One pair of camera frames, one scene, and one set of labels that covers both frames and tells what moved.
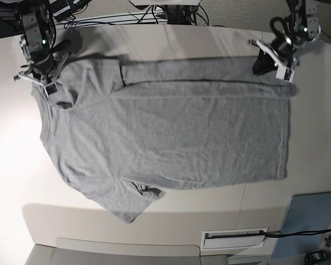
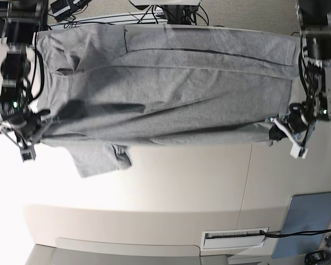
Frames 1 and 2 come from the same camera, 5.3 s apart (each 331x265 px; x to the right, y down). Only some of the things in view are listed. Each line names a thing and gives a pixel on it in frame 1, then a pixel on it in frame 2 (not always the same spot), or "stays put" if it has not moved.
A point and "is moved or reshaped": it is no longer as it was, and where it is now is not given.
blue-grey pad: [306, 212] stays put
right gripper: [279, 50] -> [294, 123]
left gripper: [44, 69] -> [26, 128]
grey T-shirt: [122, 130] is moved or reshaped
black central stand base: [180, 14] stays put
